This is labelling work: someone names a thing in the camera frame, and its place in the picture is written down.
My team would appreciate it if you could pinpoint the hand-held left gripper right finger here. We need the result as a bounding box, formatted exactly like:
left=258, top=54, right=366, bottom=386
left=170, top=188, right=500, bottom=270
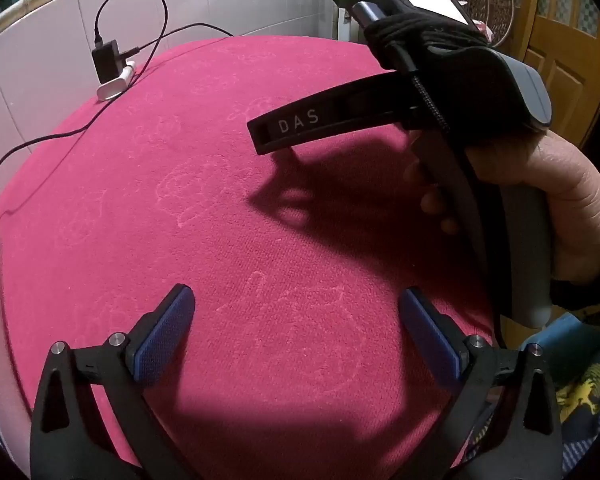
left=399, top=287, right=563, bottom=480

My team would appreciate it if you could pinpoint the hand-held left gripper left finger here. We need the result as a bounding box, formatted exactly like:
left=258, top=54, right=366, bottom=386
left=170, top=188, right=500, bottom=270
left=30, top=284, right=197, bottom=480

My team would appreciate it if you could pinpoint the person's right forearm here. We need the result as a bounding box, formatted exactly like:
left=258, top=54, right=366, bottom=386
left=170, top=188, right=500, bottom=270
left=550, top=260, right=600, bottom=323

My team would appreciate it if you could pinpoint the person's right hand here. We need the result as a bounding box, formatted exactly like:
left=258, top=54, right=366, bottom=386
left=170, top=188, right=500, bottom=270
left=404, top=132, right=600, bottom=281

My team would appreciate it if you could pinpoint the red tablecloth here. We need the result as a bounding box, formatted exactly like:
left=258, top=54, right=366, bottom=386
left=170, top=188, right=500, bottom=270
left=0, top=35, right=511, bottom=480

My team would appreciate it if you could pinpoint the blue yellow plaid clothing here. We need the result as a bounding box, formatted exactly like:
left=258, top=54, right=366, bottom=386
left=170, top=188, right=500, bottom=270
left=467, top=310, right=600, bottom=466

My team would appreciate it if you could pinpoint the white power socket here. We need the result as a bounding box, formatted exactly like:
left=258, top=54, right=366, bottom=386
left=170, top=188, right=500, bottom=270
left=96, top=60, right=137, bottom=102

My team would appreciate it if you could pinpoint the black charger adapter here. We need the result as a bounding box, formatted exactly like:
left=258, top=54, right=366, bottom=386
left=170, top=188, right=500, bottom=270
left=91, top=40, right=126, bottom=83

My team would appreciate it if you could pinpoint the wooden door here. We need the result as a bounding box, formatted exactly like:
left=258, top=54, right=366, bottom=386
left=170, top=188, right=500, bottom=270
left=510, top=0, right=600, bottom=156

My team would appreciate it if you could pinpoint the black power cord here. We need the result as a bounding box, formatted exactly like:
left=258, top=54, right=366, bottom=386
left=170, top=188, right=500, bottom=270
left=130, top=22, right=233, bottom=78

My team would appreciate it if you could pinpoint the black charging cable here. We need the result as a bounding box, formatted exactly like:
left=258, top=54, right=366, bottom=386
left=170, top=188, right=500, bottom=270
left=0, top=0, right=170, bottom=223

